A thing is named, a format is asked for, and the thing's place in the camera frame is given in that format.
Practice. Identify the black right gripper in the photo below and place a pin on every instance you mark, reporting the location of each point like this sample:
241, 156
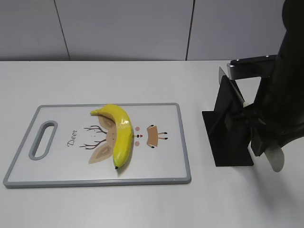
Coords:
277, 113

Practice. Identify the knife with white handle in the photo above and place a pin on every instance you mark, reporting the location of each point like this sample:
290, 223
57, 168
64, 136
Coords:
274, 152

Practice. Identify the yellow plastic banana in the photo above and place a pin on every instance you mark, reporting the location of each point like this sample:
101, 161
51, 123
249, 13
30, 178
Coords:
124, 132

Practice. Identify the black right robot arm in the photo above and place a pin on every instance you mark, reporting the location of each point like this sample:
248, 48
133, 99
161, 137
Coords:
293, 43

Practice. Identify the black knife stand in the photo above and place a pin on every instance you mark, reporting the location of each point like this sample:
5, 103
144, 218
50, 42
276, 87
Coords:
229, 142

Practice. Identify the white grey-rimmed cutting board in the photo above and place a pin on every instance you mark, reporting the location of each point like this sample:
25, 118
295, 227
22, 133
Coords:
65, 146

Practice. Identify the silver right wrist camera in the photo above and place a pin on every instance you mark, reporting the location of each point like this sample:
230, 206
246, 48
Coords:
261, 66

